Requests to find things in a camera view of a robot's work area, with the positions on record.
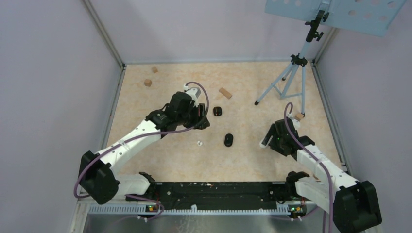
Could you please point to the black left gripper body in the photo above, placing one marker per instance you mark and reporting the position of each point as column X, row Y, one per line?
column 196, row 121

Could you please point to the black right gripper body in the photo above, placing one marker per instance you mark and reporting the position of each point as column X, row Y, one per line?
column 276, row 142

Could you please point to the black oval charging case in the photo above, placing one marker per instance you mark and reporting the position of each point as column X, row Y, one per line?
column 228, row 140

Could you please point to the white oval charging case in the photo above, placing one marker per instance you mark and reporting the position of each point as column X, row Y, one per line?
column 262, row 145

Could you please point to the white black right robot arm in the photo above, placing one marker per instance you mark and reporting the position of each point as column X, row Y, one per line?
column 353, row 205

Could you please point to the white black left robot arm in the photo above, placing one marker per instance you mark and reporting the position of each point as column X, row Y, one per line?
column 98, row 169

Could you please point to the black case with gold band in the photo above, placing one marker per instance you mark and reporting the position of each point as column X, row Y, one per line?
column 217, row 111

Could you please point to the wooden block under tripod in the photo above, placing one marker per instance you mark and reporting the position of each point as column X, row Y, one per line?
column 299, row 116

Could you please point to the long wooden block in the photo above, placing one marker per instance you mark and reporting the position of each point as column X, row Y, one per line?
column 225, row 93

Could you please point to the wooden cube left side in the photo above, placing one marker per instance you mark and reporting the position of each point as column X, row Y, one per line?
column 148, row 82

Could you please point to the light blue tripod stand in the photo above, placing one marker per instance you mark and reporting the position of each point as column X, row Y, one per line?
column 298, row 61

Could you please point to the light blue perforated panel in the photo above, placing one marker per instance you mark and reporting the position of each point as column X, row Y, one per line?
column 371, row 17

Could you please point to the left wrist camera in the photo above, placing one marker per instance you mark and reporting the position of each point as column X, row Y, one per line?
column 193, row 92

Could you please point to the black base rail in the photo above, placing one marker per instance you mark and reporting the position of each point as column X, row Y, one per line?
column 226, row 196

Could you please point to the white slotted cable duct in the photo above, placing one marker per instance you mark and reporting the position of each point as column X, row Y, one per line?
column 143, row 209

